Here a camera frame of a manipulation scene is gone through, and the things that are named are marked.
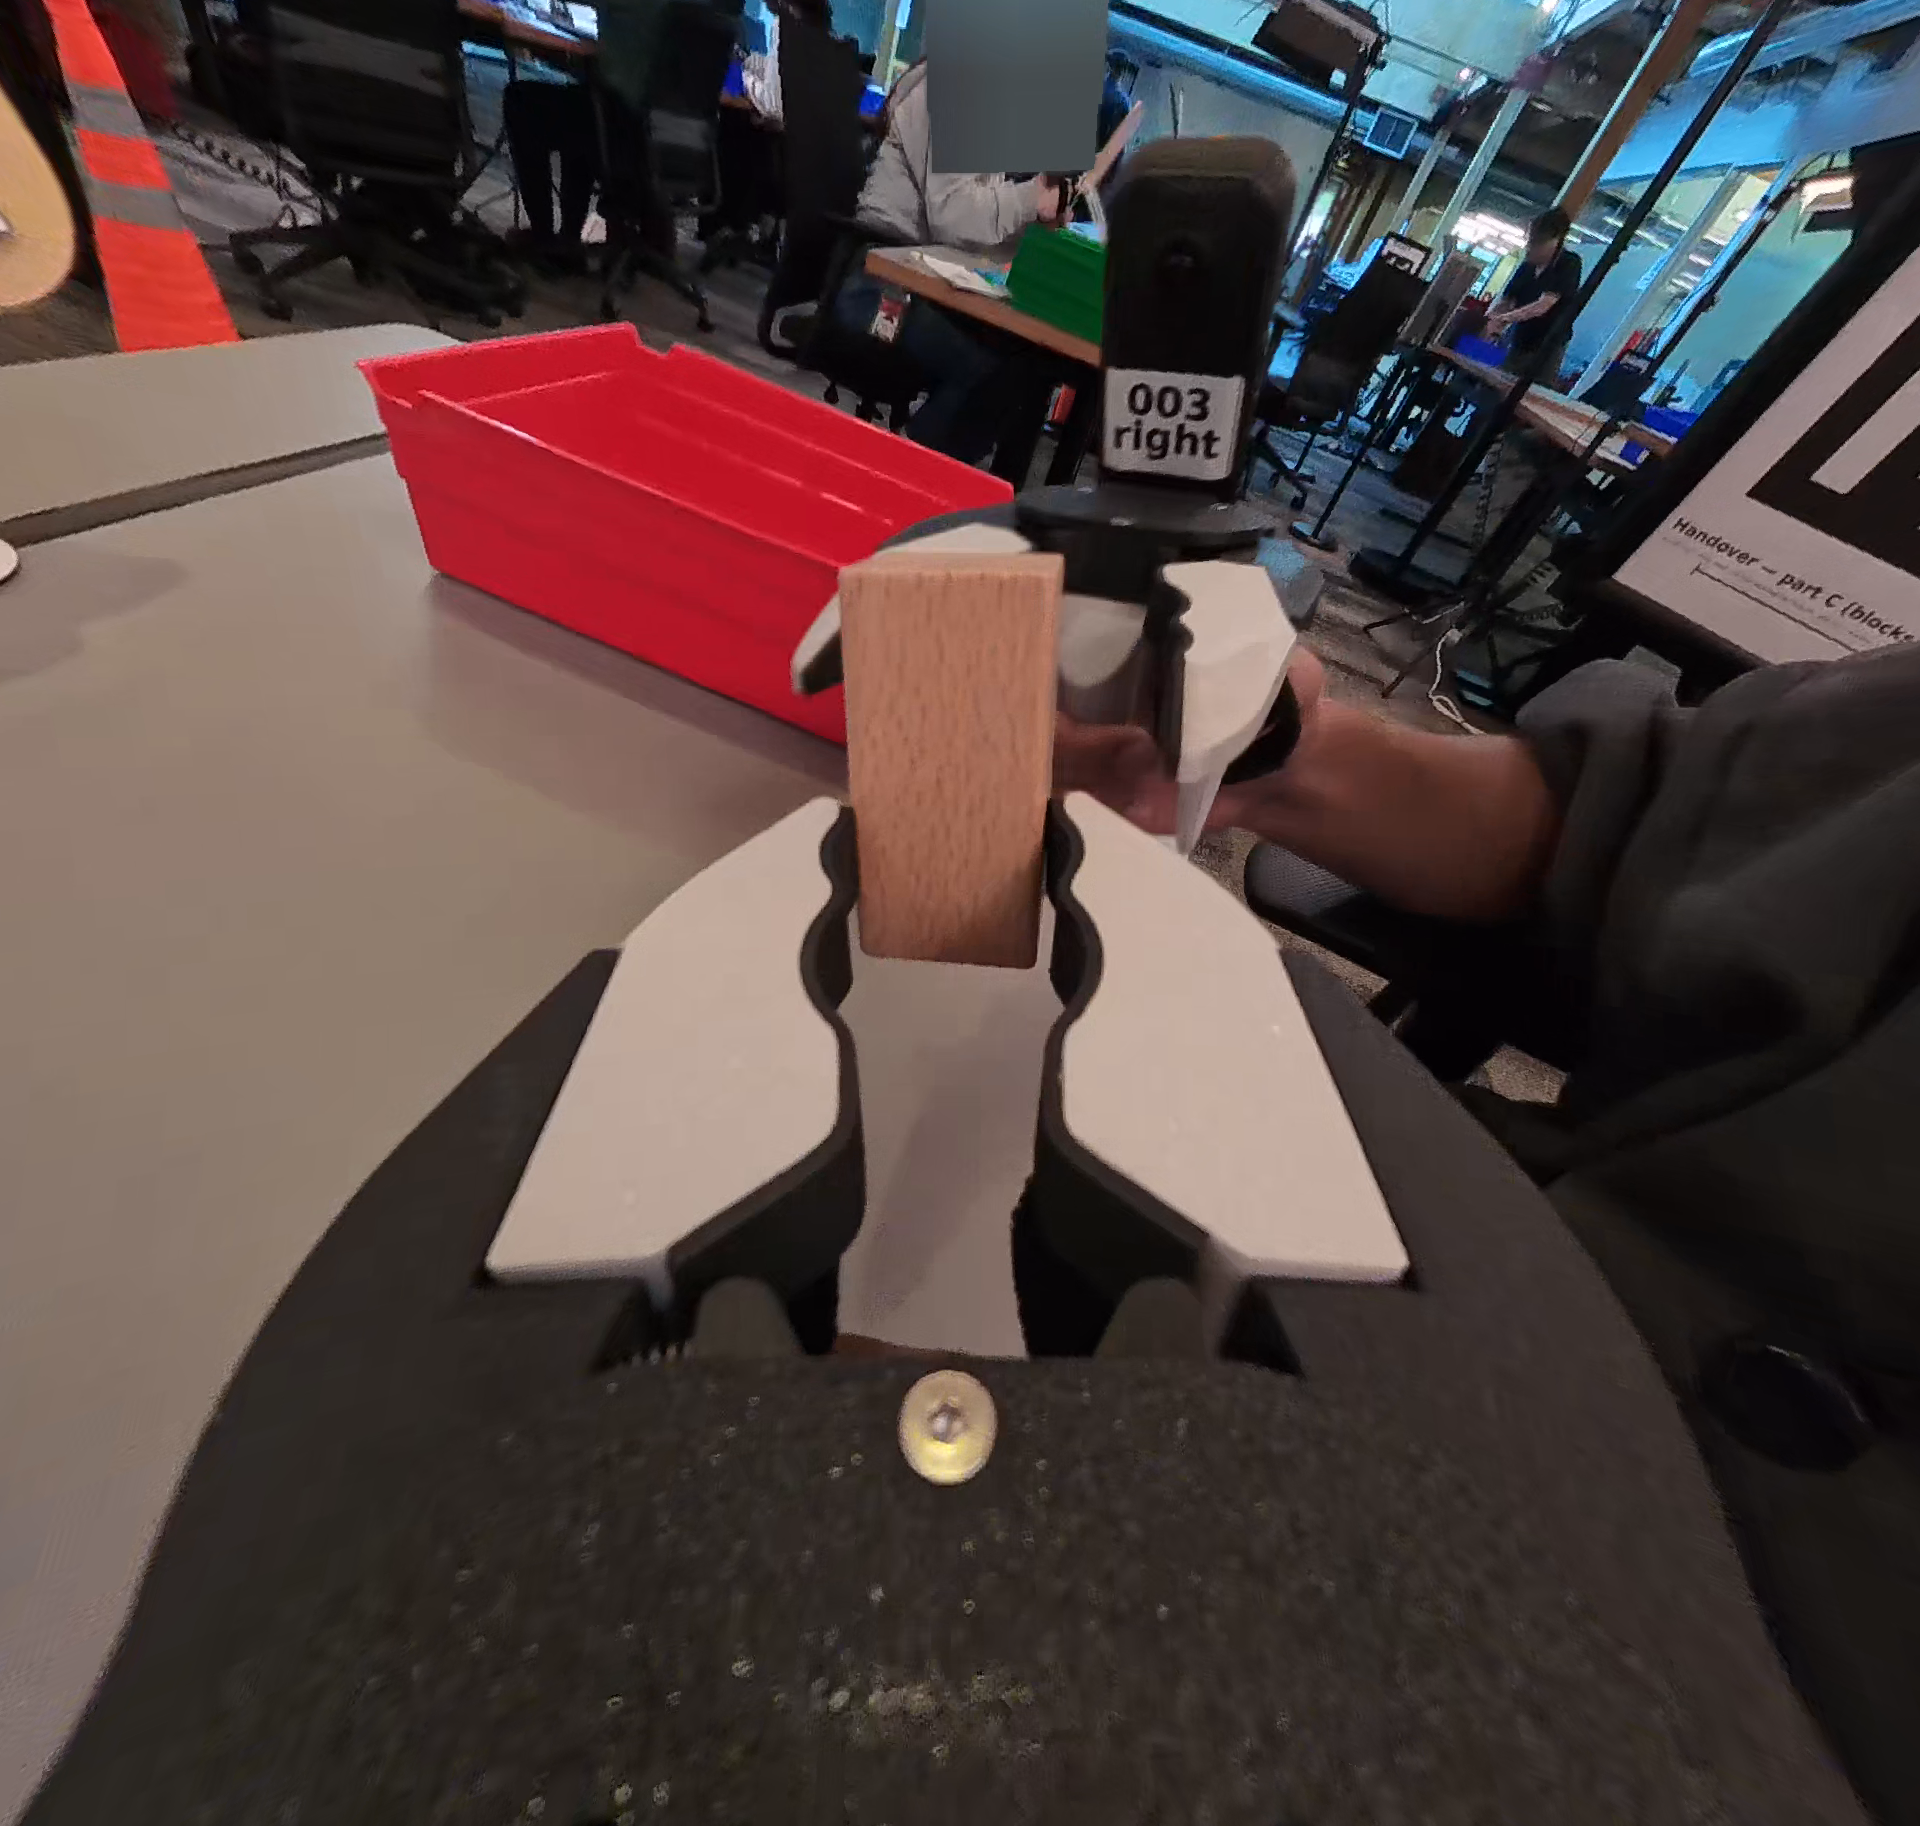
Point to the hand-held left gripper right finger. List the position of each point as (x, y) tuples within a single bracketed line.
[(1232, 1083)]

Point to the natural wooden block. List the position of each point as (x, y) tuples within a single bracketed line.
[(955, 761)]

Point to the wooden table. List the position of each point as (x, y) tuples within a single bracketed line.
[(976, 296)]

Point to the red plastic bin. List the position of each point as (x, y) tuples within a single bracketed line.
[(662, 522)]

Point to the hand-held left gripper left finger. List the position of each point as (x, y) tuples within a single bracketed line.
[(676, 1083)]

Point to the green box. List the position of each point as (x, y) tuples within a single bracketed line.
[(1057, 281)]

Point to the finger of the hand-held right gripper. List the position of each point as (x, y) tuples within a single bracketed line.
[(902, 581), (1201, 686)]

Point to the person's right hand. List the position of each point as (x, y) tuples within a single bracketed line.
[(1201, 761)]

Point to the printed marker board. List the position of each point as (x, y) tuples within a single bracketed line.
[(1802, 476)]

